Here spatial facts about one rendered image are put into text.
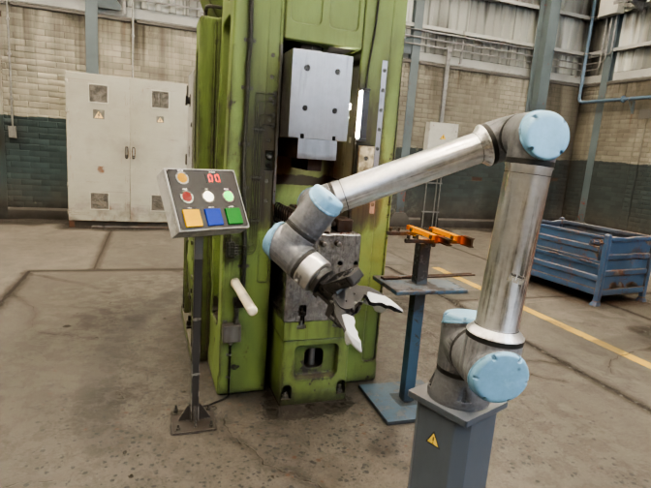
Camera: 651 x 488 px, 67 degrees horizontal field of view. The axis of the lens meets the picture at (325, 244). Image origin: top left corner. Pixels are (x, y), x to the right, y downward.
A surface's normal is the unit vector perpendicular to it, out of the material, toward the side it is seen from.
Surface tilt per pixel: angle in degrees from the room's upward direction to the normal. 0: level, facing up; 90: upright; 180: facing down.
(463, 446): 90
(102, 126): 90
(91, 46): 90
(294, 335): 90
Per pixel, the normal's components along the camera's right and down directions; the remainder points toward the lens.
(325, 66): 0.33, 0.20
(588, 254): -0.90, 0.00
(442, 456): -0.77, 0.07
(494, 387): 0.07, 0.28
